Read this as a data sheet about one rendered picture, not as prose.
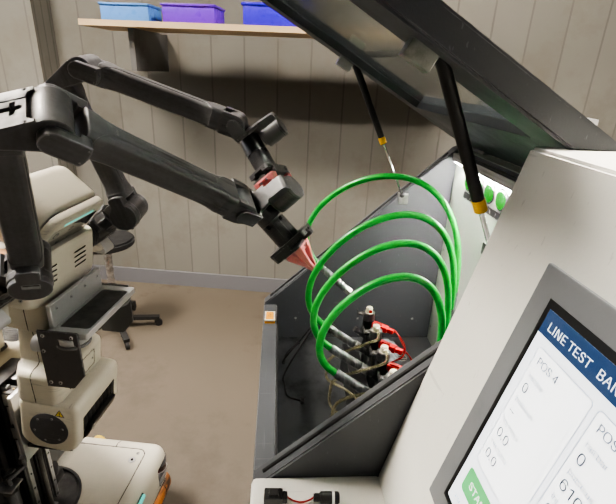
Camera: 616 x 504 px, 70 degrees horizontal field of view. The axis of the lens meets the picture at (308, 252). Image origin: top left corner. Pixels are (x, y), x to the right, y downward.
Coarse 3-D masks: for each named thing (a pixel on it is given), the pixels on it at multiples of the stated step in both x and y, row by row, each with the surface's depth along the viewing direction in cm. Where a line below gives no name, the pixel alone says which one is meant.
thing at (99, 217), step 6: (102, 210) 124; (96, 216) 125; (102, 216) 124; (90, 222) 124; (96, 222) 125; (102, 222) 124; (108, 222) 125; (96, 228) 125; (102, 228) 125; (108, 228) 126; (114, 228) 128; (102, 234) 126; (108, 234) 127; (102, 240) 129
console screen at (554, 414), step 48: (576, 288) 43; (528, 336) 48; (576, 336) 41; (528, 384) 46; (576, 384) 40; (480, 432) 52; (528, 432) 44; (576, 432) 39; (480, 480) 50; (528, 480) 43; (576, 480) 38
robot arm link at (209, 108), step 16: (80, 64) 103; (112, 64) 109; (80, 80) 104; (96, 80) 104; (112, 80) 107; (128, 80) 107; (144, 80) 108; (128, 96) 109; (144, 96) 109; (160, 96) 109; (176, 96) 109; (192, 96) 111; (176, 112) 111; (192, 112) 110; (208, 112) 110; (224, 112) 110; (240, 112) 115; (224, 128) 112
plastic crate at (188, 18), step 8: (168, 8) 237; (176, 8) 236; (184, 8) 236; (192, 8) 235; (200, 8) 235; (208, 8) 235; (216, 8) 238; (168, 16) 238; (176, 16) 238; (184, 16) 237; (192, 16) 237; (200, 16) 237; (208, 16) 236; (216, 16) 238
